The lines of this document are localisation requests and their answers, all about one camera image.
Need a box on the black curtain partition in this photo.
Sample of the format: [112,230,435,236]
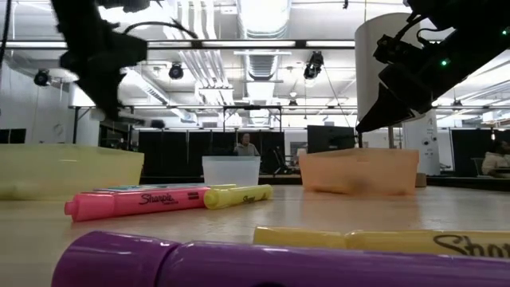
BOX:
[449,127,510,179]
[137,130,286,179]

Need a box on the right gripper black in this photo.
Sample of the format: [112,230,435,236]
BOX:
[355,37,479,135]

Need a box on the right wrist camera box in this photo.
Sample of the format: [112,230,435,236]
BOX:
[372,33,426,65]

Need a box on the white round column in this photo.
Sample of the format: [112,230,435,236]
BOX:
[401,109,440,177]

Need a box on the black camera cable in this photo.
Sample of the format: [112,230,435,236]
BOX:
[123,19,199,41]

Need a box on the person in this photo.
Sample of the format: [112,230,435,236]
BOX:
[481,139,510,179]
[233,132,261,157]

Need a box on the clear plastic bin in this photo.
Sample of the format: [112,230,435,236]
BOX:
[202,155,261,187]

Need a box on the black ceiling spotlight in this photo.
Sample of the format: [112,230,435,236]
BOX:
[167,62,185,81]
[33,69,52,88]
[303,50,325,81]

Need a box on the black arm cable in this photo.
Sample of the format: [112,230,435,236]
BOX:
[0,0,13,61]

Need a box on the orange translucent plastic bin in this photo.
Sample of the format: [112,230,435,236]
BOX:
[298,147,420,196]

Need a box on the pink highlighter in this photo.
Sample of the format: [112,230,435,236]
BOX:
[64,187,211,223]

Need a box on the black computer monitor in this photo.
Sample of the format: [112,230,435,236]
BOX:
[306,124,356,155]

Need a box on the yellow translucent plastic bin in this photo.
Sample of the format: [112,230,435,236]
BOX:
[0,143,145,201]

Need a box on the purple highlighter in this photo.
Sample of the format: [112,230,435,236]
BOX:
[50,230,510,287]

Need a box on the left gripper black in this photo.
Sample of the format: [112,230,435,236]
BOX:
[59,23,148,122]

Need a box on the white shade table lamp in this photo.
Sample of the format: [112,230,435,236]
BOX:
[354,11,428,188]

